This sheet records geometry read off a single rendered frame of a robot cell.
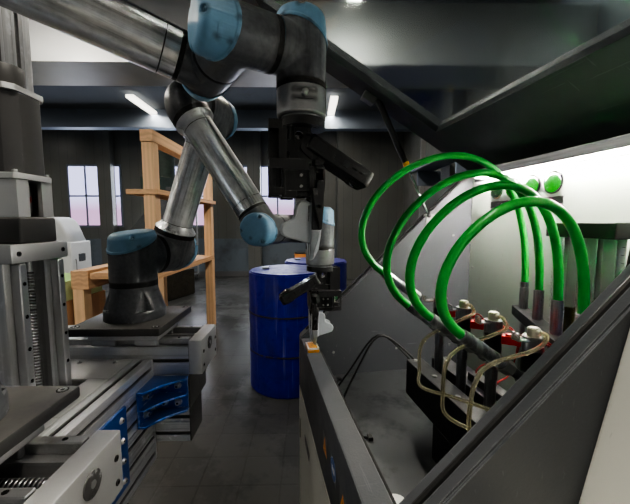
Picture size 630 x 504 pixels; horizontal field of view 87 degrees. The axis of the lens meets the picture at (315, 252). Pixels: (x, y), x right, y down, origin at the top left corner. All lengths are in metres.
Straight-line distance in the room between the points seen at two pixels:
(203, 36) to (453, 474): 0.57
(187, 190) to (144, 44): 0.50
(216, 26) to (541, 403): 0.56
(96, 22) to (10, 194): 0.35
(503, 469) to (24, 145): 0.87
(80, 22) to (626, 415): 0.78
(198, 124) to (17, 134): 0.32
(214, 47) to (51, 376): 0.71
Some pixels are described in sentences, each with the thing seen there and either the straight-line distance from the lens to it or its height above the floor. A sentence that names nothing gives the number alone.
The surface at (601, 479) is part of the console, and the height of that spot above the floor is 1.02.
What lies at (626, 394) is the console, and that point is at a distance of 0.49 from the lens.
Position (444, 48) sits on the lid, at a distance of 0.85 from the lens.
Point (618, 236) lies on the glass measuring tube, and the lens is 0.79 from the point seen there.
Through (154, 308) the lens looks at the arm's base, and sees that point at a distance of 0.97.
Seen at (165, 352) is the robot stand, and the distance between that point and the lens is 0.95.
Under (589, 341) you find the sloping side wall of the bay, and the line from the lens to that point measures 0.47.
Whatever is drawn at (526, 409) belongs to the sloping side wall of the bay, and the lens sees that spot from 0.45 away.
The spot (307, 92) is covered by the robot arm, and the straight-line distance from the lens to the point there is 0.51.
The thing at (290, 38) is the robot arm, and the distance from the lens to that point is 0.53.
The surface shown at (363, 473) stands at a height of 0.95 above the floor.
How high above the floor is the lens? 1.29
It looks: 5 degrees down
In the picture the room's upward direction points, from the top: straight up
